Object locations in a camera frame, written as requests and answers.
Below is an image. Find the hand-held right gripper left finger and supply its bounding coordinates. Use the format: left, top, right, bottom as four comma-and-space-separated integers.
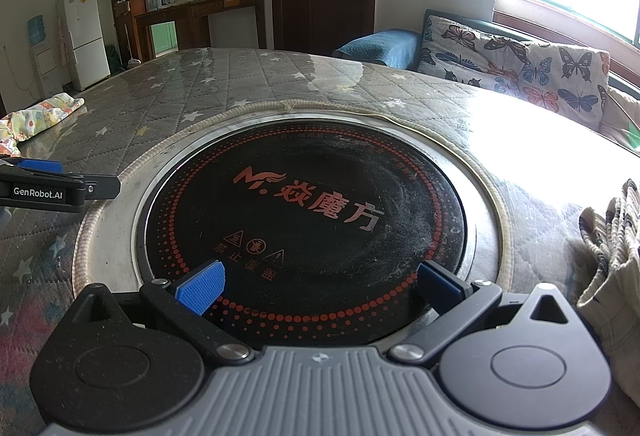
72, 260, 255, 365

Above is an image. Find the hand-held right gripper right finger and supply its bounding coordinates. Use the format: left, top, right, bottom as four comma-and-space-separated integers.
389, 261, 577, 365

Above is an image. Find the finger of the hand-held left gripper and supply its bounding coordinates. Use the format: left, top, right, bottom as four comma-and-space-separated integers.
0, 156, 64, 176

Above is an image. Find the cream checked garment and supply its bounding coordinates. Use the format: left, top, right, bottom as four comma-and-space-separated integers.
576, 179, 640, 409

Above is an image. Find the floral patterned cloth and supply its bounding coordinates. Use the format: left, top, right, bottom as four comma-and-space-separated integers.
0, 93, 86, 158

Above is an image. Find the white water dispenser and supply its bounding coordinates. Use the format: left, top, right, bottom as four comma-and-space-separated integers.
27, 15, 63, 97

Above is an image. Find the white refrigerator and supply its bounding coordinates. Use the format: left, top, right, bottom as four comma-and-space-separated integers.
56, 0, 112, 91

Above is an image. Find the white floor mop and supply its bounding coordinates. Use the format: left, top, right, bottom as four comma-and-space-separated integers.
124, 24, 144, 68

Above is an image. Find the black round induction cooktop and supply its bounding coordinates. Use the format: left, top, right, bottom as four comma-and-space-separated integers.
142, 120, 481, 347

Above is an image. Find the dark wooden console table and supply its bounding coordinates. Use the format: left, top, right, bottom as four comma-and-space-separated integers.
134, 0, 267, 62

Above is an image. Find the butterfly print pillow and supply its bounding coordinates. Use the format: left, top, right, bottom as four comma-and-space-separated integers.
417, 15, 531, 90
500, 41, 611, 132

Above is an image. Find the cream cushion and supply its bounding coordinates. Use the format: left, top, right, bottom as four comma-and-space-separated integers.
600, 86, 640, 149

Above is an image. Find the blue folded towel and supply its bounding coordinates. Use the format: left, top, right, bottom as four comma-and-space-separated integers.
332, 29, 423, 70

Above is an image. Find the dark green sofa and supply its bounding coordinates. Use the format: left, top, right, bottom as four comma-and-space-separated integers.
332, 9, 640, 152

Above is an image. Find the steel cooktop surround ring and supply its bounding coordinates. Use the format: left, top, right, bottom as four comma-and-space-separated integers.
75, 109, 506, 317

